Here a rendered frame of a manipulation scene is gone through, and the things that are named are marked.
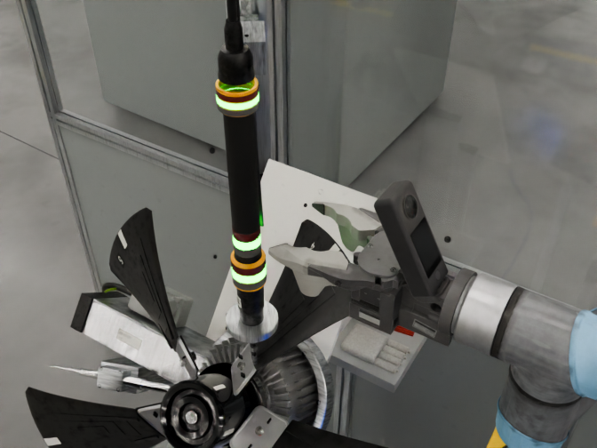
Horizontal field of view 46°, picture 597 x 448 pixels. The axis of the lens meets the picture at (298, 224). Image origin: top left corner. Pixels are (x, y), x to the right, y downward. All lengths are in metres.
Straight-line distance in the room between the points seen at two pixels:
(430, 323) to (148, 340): 0.75
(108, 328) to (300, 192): 0.46
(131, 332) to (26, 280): 1.89
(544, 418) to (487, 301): 0.14
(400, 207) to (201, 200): 1.43
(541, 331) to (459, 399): 1.36
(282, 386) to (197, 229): 1.01
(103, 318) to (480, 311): 0.91
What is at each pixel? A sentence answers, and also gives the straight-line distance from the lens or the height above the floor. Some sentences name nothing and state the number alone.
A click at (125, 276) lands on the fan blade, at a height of 1.26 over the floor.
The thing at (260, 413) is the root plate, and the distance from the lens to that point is 1.19.
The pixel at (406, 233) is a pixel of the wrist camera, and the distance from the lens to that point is 0.68.
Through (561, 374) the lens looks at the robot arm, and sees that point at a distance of 0.71.
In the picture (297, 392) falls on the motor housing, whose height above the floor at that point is 1.14.
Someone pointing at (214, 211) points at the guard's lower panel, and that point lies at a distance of 2.06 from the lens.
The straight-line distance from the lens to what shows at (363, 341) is 1.69.
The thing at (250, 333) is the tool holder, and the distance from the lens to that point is 0.93.
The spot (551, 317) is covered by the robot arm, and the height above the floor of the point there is 1.68.
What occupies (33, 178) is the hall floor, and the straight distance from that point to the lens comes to 3.85.
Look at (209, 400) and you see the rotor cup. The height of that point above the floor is 1.25.
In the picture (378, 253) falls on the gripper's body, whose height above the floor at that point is 1.67.
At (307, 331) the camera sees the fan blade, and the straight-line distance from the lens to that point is 1.06.
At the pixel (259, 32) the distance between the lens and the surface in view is 1.38.
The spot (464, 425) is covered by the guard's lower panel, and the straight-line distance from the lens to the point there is 2.12.
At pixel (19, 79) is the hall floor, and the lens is 4.78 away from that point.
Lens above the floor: 2.18
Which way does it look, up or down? 41 degrees down
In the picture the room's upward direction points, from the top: straight up
